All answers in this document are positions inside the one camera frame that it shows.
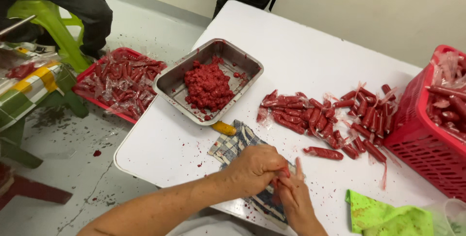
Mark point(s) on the green cloth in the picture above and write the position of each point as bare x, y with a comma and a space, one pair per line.
386, 217

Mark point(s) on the person's right hand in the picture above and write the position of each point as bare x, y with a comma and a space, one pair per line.
296, 201

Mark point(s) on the mound of red minced meat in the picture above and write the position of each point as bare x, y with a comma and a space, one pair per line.
207, 85

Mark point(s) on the person's left hand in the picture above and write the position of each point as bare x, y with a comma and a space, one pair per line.
253, 168

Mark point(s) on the red plastic stool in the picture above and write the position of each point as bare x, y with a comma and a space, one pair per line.
22, 188

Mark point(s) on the blue checkered cloth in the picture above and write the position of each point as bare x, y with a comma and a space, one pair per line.
233, 143

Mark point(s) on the rectangular metal tray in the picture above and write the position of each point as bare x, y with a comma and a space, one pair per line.
174, 90

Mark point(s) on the person's right fingers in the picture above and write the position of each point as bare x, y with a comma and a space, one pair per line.
299, 168

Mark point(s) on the half-wrapped red sausage stick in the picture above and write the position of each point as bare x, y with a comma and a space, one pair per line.
285, 173

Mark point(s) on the dark green plastic stool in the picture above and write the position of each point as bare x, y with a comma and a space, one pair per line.
72, 103

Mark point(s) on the green yellow patterned table cover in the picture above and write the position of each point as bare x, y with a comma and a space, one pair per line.
25, 90

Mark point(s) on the red plastic basket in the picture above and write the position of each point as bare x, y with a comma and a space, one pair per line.
407, 137
82, 86

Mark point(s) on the metal rod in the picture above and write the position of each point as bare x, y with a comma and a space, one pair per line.
16, 25

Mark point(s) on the light green plastic chair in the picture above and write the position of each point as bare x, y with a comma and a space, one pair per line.
54, 24

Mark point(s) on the clear bag of red sausages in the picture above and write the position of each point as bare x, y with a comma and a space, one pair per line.
20, 71

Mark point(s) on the pile of wrapped red sausages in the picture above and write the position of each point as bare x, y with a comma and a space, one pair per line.
120, 79
316, 117
447, 105

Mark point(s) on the clear plastic container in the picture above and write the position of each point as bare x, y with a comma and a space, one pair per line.
451, 216

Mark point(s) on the person's left fingers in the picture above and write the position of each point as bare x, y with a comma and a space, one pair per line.
282, 166

